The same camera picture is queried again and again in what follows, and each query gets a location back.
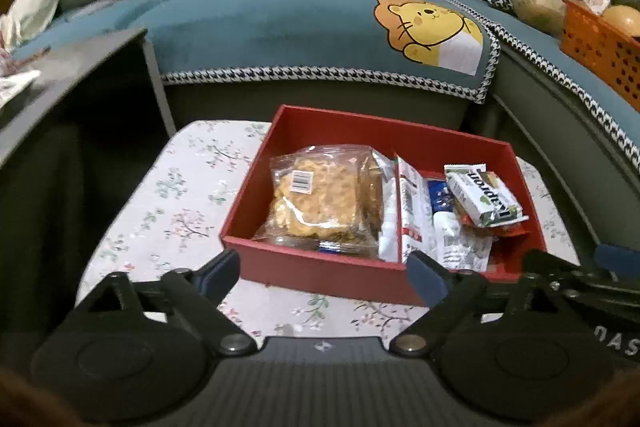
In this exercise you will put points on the clear yellow noodle snack packet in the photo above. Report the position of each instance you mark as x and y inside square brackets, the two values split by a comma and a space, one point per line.
[320, 197]

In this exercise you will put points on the white paper packet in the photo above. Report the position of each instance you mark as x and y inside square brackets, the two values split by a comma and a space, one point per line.
[17, 87]

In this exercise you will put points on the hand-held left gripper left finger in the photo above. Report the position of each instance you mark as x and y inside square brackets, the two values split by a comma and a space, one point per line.
[220, 274]

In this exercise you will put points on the orange plastic basket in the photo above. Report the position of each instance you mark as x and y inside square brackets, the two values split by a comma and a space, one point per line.
[605, 52]

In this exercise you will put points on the blue sofa cover lion print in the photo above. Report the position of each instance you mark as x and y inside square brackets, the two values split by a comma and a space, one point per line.
[280, 22]

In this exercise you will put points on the red cardboard box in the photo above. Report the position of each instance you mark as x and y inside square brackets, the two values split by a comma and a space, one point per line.
[310, 272]

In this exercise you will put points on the long red and white packet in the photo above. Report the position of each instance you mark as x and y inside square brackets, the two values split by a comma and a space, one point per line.
[405, 212]

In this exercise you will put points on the blue snack packet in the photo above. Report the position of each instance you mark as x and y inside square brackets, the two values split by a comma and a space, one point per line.
[440, 194]

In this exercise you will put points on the white cloth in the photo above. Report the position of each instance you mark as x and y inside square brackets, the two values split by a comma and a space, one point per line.
[32, 4]

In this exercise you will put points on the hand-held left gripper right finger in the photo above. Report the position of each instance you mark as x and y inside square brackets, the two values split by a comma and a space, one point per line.
[425, 279]

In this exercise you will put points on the grey side table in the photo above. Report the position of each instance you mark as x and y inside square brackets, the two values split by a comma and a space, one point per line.
[75, 72]

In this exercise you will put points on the green sofa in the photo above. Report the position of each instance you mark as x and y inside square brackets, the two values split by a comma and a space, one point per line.
[550, 117]

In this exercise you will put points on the green and white wafer packet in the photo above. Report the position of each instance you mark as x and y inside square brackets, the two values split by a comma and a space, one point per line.
[482, 197]

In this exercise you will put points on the yellow round object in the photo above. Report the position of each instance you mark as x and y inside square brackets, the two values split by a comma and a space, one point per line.
[622, 19]

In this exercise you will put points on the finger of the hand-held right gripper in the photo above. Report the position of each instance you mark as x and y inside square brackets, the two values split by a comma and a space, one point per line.
[555, 269]
[620, 259]

